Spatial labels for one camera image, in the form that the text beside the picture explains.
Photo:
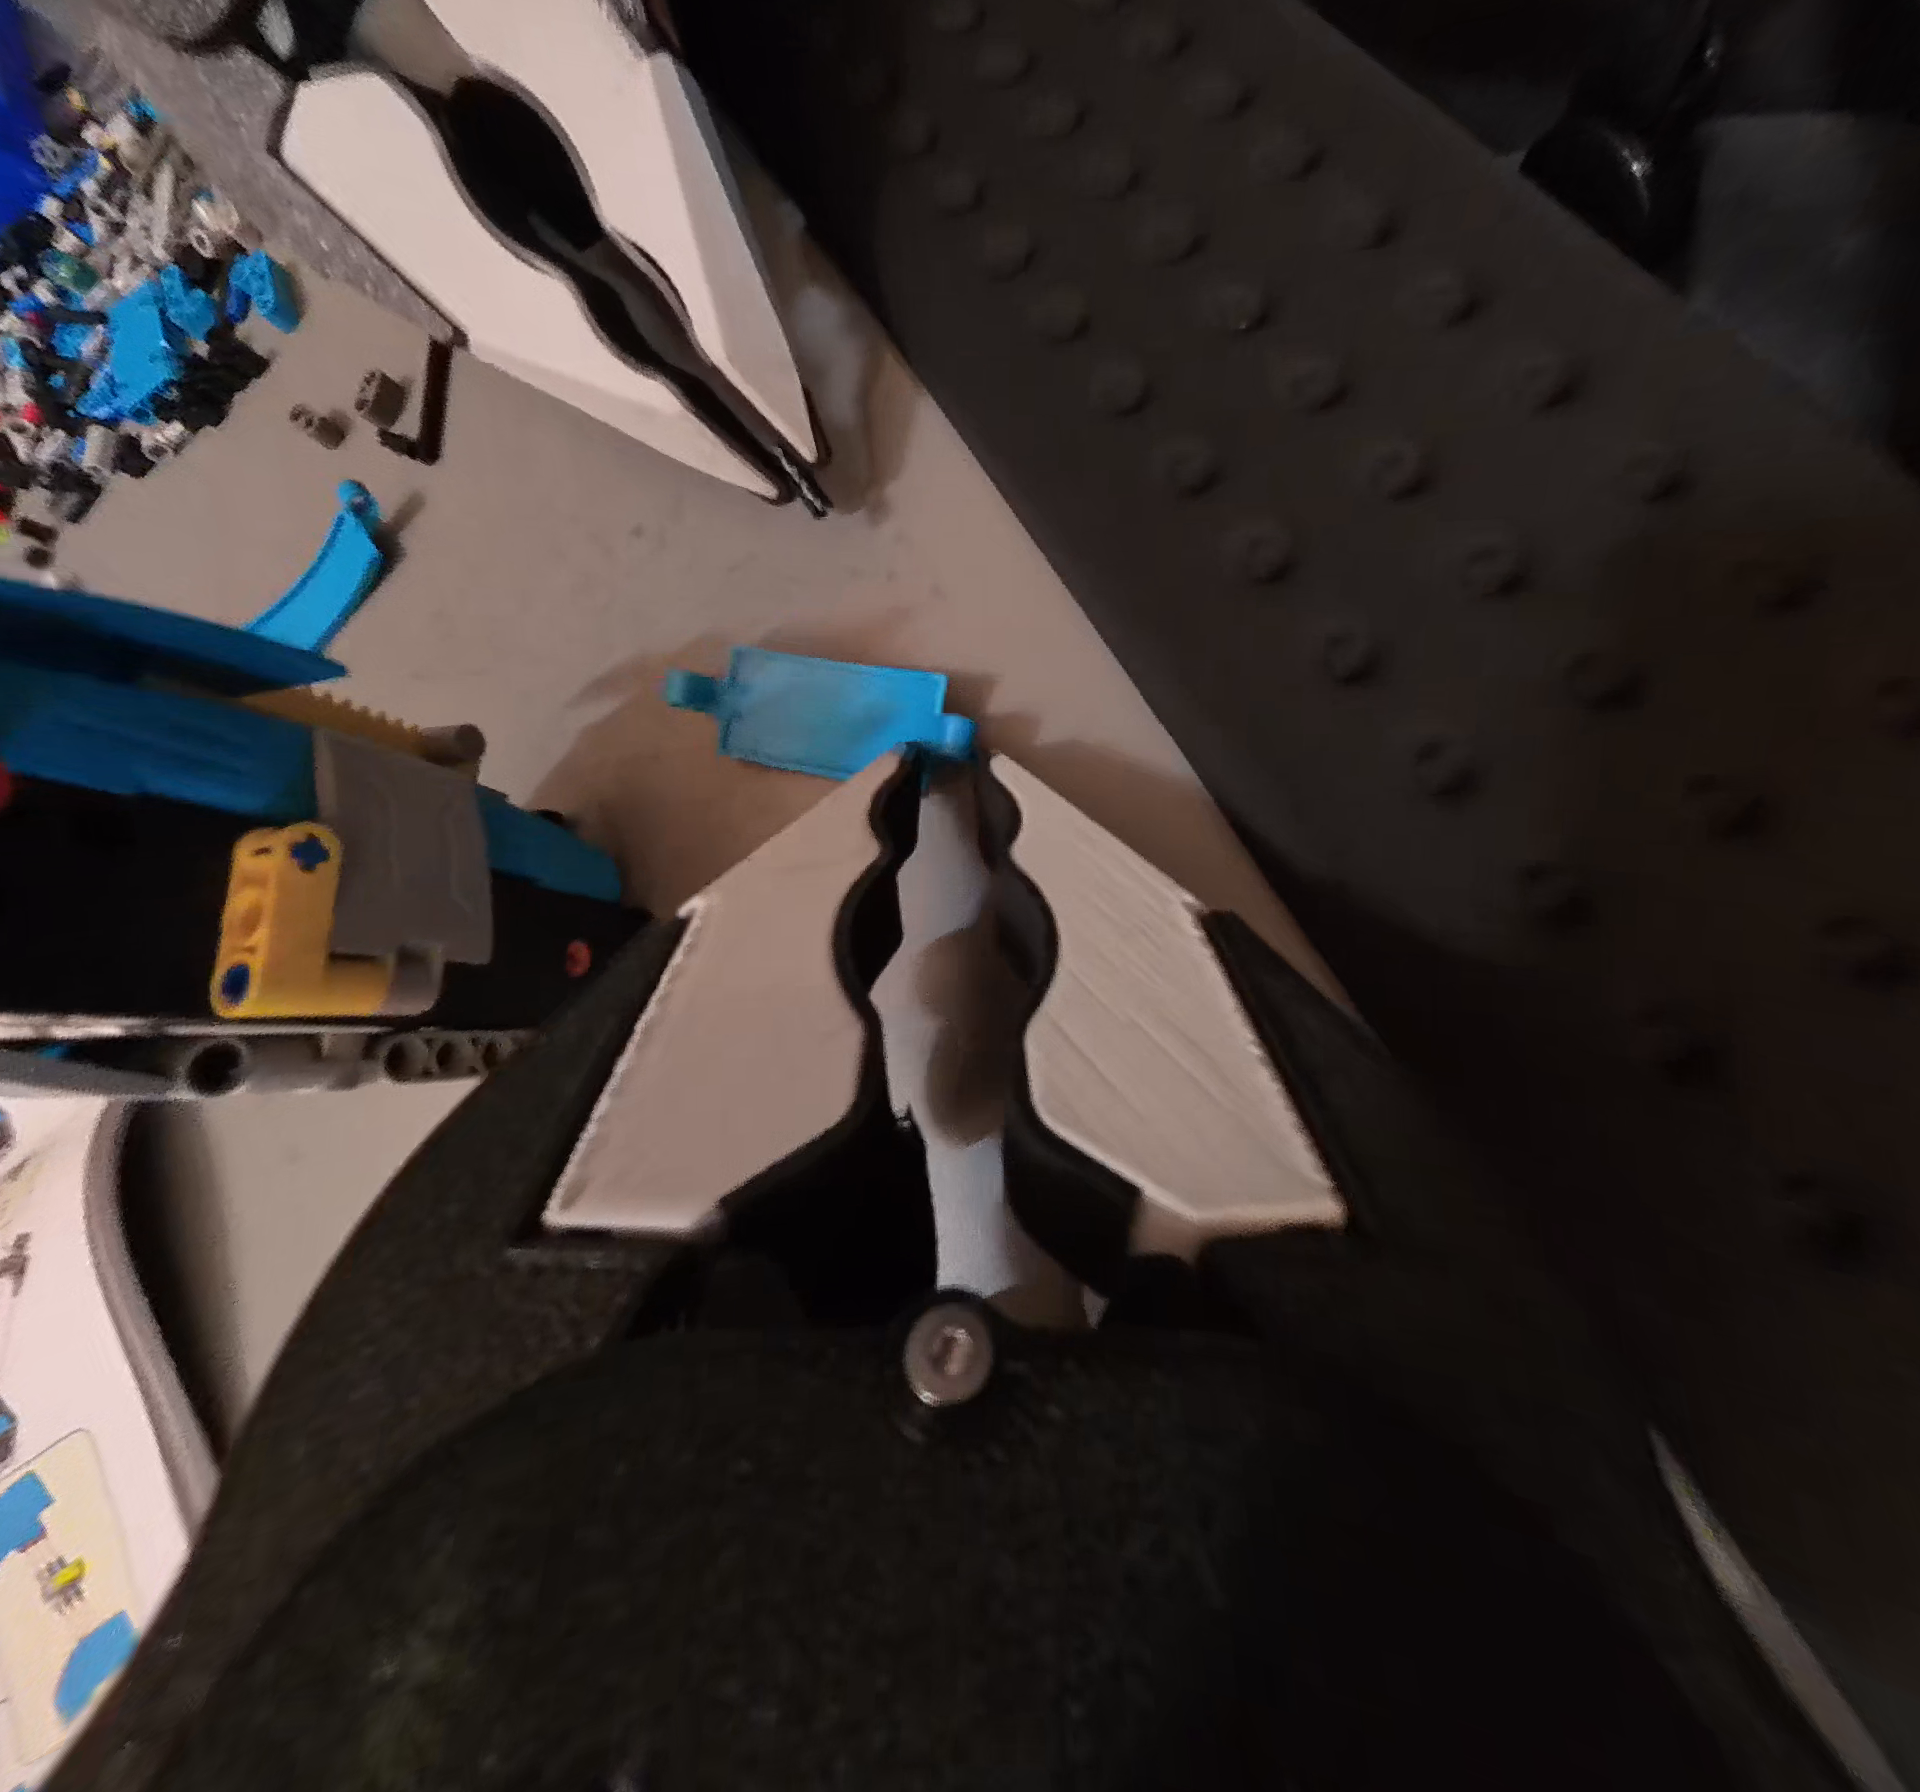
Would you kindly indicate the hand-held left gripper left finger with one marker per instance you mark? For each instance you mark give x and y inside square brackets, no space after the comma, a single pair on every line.
[721,1038]

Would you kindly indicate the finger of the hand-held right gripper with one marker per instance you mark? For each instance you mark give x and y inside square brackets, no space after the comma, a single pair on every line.
[600,96]
[393,204]

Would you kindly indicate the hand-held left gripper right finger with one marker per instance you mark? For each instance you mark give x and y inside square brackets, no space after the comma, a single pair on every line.
[1173,1059]

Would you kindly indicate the dark grey two-hole connector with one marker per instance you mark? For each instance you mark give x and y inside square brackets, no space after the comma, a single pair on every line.
[323,426]
[384,394]

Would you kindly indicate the blue curved panel piece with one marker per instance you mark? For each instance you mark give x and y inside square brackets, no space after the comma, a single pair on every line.
[808,709]

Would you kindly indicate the narrow blue curved arc piece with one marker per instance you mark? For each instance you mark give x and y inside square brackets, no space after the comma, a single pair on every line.
[334,577]

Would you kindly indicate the blue yellow toy brick model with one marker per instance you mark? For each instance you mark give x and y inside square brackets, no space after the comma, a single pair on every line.
[183,757]

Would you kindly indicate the short black pin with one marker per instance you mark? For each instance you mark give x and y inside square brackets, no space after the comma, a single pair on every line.
[400,444]

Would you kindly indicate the pile of loose brick pieces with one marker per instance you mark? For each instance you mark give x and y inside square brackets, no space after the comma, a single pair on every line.
[134,351]

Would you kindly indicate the black studded mat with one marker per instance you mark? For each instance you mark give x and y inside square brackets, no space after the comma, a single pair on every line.
[1351,468]

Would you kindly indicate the white instruction booklet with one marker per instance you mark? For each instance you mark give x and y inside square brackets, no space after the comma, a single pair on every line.
[77,1299]

